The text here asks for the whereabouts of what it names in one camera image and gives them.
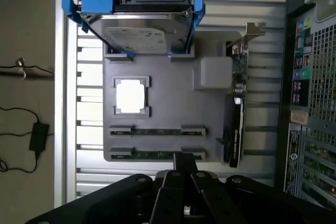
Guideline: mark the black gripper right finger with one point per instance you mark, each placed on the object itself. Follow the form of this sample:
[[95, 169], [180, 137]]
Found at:
[[207, 197]]

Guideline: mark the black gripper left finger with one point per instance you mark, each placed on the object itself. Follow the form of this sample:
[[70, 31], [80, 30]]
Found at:
[[168, 200]]

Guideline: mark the green RAM stick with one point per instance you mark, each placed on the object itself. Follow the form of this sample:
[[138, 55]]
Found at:
[[157, 131], [147, 155]]

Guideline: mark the black graphics card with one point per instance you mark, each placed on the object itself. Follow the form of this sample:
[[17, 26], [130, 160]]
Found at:
[[236, 134]]

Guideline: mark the square silver CPU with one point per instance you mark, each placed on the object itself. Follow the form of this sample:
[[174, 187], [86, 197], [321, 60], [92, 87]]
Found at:
[[130, 96]]

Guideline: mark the grey parts rack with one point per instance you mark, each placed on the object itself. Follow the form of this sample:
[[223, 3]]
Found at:
[[170, 90]]

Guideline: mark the black power adapter brick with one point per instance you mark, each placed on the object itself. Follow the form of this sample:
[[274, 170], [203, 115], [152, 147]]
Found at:
[[39, 137]]

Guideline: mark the black PC case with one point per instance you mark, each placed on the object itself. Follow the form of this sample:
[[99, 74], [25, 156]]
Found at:
[[320, 77]]

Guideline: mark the silver hard disk drive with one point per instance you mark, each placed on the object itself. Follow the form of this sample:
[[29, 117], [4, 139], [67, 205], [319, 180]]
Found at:
[[136, 27]]

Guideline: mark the white hook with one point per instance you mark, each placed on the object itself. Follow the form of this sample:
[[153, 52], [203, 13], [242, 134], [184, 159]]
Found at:
[[21, 67]]

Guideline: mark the blue disk caddy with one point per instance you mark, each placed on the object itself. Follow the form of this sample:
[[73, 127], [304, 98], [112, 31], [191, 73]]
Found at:
[[97, 1]]

